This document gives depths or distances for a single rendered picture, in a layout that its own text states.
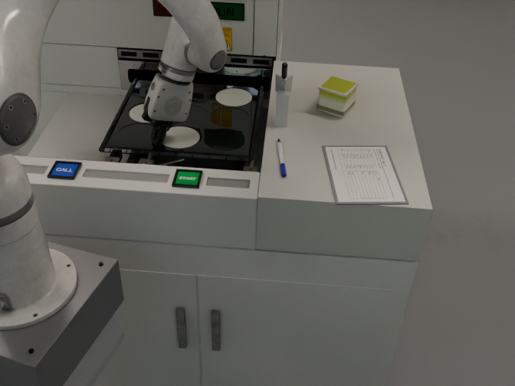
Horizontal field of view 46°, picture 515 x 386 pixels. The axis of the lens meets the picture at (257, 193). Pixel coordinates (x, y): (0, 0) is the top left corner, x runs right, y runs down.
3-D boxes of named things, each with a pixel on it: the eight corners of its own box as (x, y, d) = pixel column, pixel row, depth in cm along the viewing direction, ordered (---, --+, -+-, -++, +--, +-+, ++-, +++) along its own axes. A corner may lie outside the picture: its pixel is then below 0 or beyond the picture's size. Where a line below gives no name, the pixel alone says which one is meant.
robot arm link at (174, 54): (205, 73, 140) (180, 57, 145) (223, 18, 135) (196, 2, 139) (178, 73, 134) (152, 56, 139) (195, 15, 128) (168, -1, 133)
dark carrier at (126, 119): (139, 81, 175) (138, 80, 174) (258, 89, 173) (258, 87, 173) (106, 148, 148) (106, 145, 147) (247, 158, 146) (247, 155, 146)
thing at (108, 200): (21, 204, 141) (8, 154, 133) (258, 221, 139) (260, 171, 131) (4, 230, 134) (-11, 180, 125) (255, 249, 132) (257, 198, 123)
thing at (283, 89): (273, 113, 149) (277, 63, 141) (290, 114, 149) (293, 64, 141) (272, 126, 144) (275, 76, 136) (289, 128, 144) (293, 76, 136)
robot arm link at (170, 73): (168, 69, 134) (164, 82, 135) (202, 73, 139) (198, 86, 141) (152, 54, 140) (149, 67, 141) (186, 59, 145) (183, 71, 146)
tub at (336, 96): (328, 98, 156) (330, 74, 152) (355, 106, 153) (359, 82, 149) (315, 111, 151) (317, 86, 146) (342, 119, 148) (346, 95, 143)
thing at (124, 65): (123, 86, 181) (119, 57, 176) (270, 96, 180) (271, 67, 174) (121, 89, 180) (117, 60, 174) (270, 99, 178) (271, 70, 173)
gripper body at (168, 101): (162, 76, 135) (150, 122, 140) (202, 82, 141) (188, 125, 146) (149, 63, 140) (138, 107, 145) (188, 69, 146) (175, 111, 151)
